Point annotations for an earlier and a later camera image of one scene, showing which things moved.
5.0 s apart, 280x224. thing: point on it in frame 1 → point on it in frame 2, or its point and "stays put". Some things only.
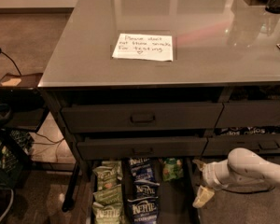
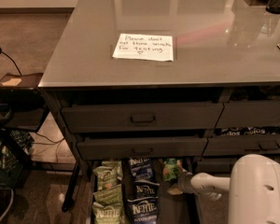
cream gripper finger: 203,197 → 175,190
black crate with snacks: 11,154 stays put
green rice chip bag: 173,169 stays put
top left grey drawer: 142,118 stays put
